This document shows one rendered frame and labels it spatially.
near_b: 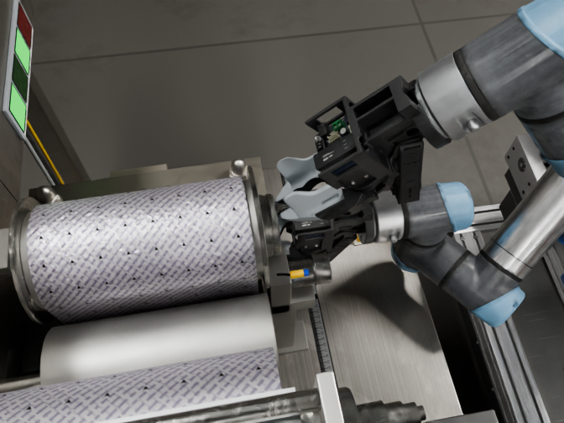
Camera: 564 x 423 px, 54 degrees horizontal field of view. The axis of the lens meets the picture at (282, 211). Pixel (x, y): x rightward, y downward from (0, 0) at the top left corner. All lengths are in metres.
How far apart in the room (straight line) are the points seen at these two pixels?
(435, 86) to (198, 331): 0.36
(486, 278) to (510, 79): 0.44
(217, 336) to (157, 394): 0.19
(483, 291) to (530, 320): 0.98
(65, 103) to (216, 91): 0.64
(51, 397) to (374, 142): 0.36
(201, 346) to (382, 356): 0.43
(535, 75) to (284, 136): 1.85
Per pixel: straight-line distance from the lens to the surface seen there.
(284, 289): 0.70
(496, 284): 0.91
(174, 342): 0.64
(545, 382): 1.83
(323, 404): 0.39
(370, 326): 1.00
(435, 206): 0.83
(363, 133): 0.56
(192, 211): 0.61
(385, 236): 0.82
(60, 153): 1.81
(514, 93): 0.53
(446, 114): 0.53
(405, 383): 0.98
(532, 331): 1.87
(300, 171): 0.63
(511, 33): 0.53
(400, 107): 0.53
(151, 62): 2.66
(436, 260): 0.91
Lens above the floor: 1.84
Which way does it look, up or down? 60 degrees down
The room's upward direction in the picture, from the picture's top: straight up
